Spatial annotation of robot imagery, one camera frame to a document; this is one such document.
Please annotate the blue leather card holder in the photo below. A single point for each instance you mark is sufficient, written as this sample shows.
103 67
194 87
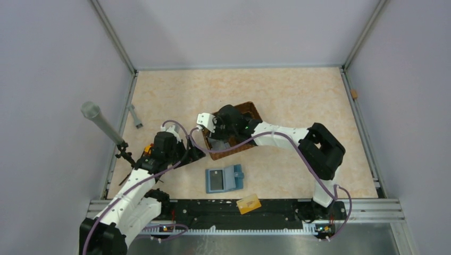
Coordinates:
233 178

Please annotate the gold credit card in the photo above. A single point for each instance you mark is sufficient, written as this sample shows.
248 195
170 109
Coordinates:
248 204

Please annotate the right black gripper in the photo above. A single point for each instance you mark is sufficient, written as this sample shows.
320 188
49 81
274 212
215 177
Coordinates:
217 120

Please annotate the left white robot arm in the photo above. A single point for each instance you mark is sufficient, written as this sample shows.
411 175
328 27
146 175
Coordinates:
137 203

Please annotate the yellow red toy car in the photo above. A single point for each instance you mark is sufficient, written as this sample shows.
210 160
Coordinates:
148 150

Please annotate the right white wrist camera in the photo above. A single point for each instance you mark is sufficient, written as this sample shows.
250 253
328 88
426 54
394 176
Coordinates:
206 121

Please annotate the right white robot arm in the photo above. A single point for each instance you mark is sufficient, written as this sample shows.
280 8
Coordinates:
317 147

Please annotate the grey metal tube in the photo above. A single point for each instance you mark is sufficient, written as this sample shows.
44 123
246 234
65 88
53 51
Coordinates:
92 112

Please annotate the woven wicker tray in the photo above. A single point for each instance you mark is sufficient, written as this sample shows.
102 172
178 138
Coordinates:
247 111

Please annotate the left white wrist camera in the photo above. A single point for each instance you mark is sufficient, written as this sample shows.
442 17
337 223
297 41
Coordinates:
173 129

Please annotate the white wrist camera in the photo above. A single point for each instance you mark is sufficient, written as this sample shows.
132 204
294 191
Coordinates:
173 129
206 121

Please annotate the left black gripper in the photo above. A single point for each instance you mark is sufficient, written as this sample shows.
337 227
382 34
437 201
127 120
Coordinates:
192 154

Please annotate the small tan cork piece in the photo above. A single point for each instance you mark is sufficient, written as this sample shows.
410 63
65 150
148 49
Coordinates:
354 94

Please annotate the single black VIP card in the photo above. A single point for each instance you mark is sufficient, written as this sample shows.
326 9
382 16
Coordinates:
216 180

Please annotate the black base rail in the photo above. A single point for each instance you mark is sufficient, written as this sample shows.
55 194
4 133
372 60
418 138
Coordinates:
273 214

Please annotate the black tube clamp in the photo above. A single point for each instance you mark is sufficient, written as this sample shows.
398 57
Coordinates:
122 153

